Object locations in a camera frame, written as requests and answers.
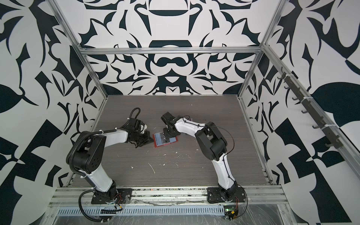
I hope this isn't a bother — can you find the red leather card holder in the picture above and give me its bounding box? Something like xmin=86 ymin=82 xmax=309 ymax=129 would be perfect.
xmin=153 ymin=132 xmax=178 ymax=148

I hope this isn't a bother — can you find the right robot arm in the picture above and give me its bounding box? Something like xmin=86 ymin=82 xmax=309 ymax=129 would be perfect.
xmin=161 ymin=112 xmax=237 ymax=195

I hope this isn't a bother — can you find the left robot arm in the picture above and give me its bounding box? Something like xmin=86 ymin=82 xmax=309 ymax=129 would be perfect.
xmin=66 ymin=119 xmax=154 ymax=193

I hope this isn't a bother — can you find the small circuit board left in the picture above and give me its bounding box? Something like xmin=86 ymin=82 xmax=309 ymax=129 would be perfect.
xmin=100 ymin=207 xmax=123 ymax=215

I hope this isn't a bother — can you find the small circuit board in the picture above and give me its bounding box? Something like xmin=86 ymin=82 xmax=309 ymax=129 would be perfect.
xmin=224 ymin=205 xmax=239 ymax=220
xmin=100 ymin=207 xmax=123 ymax=215

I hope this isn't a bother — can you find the small circuit board right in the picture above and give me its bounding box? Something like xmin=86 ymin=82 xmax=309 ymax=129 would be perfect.
xmin=224 ymin=205 xmax=239 ymax=220

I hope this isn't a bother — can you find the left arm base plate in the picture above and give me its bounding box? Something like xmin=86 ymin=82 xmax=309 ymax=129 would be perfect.
xmin=91 ymin=188 xmax=133 ymax=204

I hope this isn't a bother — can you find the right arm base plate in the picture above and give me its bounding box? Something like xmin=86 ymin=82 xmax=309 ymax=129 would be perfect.
xmin=207 ymin=187 xmax=246 ymax=204

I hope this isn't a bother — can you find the black corrugated cable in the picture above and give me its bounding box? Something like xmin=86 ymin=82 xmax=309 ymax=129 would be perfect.
xmin=78 ymin=189 xmax=113 ymax=223

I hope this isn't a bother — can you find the wall hook rack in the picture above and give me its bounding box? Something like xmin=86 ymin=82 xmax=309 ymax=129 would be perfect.
xmin=278 ymin=68 xmax=344 ymax=149

